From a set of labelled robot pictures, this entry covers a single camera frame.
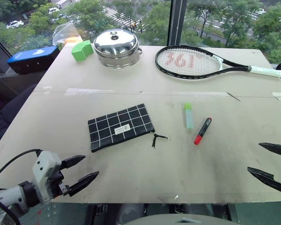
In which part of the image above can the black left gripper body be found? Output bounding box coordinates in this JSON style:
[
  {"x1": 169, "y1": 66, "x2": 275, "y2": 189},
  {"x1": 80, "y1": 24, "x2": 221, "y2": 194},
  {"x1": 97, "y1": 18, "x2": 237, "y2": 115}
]
[{"x1": 46, "y1": 164, "x2": 70, "y2": 199}]

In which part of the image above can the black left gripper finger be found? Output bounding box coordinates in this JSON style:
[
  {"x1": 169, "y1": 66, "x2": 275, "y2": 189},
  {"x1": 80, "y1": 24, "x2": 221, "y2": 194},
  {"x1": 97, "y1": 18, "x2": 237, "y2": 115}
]
[
  {"x1": 59, "y1": 155, "x2": 86, "y2": 170},
  {"x1": 65, "y1": 171, "x2": 100, "y2": 197}
]

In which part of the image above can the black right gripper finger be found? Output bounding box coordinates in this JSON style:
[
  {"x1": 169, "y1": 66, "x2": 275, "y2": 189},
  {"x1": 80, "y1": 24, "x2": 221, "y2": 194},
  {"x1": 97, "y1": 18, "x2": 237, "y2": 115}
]
[
  {"x1": 258, "y1": 142, "x2": 281, "y2": 157},
  {"x1": 246, "y1": 166, "x2": 281, "y2": 195}
]

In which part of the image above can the black grid pencil pouch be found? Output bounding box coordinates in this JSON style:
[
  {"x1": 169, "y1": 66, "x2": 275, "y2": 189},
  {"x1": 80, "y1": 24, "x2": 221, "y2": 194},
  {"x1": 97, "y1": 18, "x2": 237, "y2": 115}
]
[{"x1": 88, "y1": 103, "x2": 155, "y2": 153}]

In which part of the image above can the dark rounded shape under table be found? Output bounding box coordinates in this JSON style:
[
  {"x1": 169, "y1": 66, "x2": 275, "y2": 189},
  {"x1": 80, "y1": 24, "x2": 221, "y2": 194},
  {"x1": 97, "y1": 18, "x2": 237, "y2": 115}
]
[{"x1": 118, "y1": 203, "x2": 146, "y2": 225}]

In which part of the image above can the black red marker pen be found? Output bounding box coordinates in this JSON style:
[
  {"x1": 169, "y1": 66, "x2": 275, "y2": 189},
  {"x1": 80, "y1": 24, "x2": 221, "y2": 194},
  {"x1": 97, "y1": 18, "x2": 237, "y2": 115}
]
[{"x1": 193, "y1": 117, "x2": 213, "y2": 145}]

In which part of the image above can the green glue stick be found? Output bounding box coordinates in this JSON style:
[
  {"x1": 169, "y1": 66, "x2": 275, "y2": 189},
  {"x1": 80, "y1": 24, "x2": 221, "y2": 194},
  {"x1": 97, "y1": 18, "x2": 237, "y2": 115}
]
[{"x1": 184, "y1": 103, "x2": 194, "y2": 129}]

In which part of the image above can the blue black box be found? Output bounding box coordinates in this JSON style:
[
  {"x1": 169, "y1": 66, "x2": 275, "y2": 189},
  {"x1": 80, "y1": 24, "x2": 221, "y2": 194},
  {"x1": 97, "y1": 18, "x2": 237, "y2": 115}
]
[{"x1": 7, "y1": 45, "x2": 61, "y2": 75}]

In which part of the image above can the green plastic block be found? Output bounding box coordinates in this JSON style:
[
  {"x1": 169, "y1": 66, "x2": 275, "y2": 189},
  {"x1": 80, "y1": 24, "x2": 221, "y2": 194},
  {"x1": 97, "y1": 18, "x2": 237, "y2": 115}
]
[{"x1": 71, "y1": 40, "x2": 94, "y2": 62}]

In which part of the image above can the stainless steel pot with lid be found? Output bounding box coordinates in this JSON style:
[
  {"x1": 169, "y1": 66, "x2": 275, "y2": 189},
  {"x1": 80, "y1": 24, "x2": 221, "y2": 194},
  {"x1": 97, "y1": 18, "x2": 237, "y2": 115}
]
[{"x1": 93, "y1": 29, "x2": 143, "y2": 69}]

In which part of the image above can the orange object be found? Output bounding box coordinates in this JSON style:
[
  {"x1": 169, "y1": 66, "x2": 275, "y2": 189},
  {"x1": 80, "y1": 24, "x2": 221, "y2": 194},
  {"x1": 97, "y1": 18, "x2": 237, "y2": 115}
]
[{"x1": 63, "y1": 36, "x2": 80, "y2": 45}]

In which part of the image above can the black white tennis racket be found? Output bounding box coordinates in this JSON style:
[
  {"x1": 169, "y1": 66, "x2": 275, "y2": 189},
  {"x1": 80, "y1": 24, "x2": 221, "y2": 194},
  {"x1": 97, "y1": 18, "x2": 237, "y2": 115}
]
[{"x1": 155, "y1": 45, "x2": 281, "y2": 80}]

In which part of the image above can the clear plastic bag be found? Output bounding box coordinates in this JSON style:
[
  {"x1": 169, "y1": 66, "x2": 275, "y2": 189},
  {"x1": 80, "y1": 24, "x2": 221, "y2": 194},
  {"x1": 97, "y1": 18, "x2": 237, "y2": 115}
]
[{"x1": 52, "y1": 22, "x2": 81, "y2": 46}]

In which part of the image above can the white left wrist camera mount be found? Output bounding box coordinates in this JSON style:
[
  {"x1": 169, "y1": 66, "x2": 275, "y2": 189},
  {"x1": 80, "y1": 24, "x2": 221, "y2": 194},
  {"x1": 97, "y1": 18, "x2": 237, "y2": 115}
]
[{"x1": 32, "y1": 150, "x2": 62, "y2": 203}]

